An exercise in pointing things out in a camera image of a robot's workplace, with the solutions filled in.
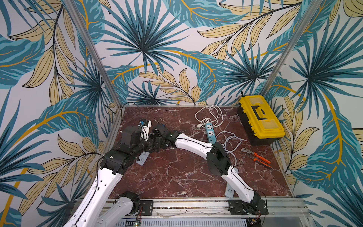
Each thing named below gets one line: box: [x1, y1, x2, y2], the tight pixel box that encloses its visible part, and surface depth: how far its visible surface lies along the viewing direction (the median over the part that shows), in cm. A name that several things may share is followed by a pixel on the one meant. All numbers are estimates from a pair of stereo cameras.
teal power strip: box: [205, 122, 217, 145], surface depth 100 cm
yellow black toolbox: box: [237, 95, 286, 146], surface depth 93 cm
